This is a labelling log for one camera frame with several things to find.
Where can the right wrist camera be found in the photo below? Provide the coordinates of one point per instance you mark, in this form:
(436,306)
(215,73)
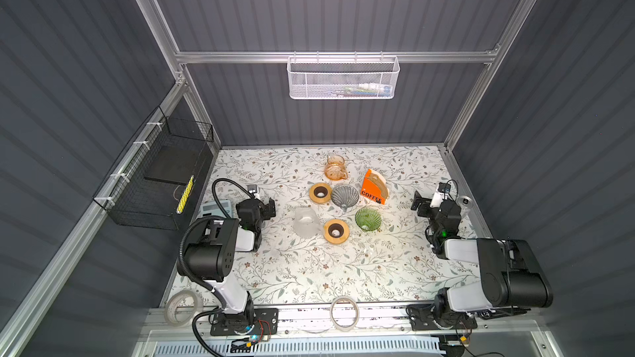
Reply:
(442,193)

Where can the tape roll centre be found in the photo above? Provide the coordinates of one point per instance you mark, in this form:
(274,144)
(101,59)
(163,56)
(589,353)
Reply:
(344,313)

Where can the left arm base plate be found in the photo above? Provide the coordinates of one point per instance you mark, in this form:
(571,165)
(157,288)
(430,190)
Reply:
(259,321)

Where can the white wire basket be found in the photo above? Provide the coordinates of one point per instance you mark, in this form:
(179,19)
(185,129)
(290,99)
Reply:
(340,77)

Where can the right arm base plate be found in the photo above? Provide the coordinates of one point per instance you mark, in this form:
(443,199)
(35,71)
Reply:
(427,317)

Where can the orange glass carafe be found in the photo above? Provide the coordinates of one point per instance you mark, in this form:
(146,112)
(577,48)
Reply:
(335,169)

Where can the orange coffee filter box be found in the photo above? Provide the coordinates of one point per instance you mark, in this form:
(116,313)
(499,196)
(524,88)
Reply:
(374,187)

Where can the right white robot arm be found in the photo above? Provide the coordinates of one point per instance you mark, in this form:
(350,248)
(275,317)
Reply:
(511,281)

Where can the yellow striped stick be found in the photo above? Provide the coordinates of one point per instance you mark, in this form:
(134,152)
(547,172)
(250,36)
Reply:
(185,196)

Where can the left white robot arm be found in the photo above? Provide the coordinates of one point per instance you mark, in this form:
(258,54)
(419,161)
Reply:
(208,247)

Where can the clear tape roll left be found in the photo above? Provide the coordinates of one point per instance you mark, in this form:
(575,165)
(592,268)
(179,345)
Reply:
(181,308)

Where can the grey glass dripper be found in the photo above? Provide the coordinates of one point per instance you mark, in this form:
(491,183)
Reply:
(345,196)

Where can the black wire basket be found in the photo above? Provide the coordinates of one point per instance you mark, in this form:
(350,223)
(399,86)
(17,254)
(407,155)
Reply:
(146,189)

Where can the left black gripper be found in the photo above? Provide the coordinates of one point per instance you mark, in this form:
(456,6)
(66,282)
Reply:
(265,209)

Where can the white vented cable duct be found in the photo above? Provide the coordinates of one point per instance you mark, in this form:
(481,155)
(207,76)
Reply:
(318,346)

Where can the green glass dripper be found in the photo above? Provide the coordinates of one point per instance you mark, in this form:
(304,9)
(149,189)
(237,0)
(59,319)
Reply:
(368,219)

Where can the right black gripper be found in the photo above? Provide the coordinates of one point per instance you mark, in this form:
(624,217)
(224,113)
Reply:
(426,206)

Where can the clear plastic bottle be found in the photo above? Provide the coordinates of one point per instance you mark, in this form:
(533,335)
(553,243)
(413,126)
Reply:
(466,204)

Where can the light blue calculator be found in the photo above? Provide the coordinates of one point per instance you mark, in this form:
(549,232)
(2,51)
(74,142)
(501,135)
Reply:
(211,208)

